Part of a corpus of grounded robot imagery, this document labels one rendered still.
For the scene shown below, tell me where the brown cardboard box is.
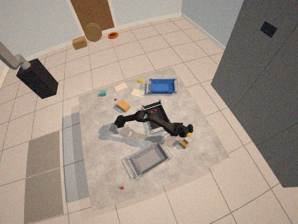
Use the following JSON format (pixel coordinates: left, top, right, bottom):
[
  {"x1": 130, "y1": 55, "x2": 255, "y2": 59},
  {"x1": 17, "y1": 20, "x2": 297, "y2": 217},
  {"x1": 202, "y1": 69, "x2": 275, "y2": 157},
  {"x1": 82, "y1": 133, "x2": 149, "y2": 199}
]
[{"x1": 179, "y1": 138, "x2": 189, "y2": 148}]

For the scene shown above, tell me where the tan rectangular block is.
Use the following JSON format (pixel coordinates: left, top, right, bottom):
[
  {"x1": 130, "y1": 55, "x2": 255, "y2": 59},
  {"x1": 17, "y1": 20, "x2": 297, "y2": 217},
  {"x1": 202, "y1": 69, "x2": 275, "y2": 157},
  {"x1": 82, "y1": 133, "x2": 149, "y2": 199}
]
[{"x1": 117, "y1": 100, "x2": 131, "y2": 113}]

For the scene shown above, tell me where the small teal block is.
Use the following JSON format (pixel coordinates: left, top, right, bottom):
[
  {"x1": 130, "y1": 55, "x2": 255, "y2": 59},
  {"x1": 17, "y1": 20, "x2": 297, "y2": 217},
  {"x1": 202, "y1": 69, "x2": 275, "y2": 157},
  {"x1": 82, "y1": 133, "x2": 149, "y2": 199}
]
[{"x1": 100, "y1": 90, "x2": 106, "y2": 97}]

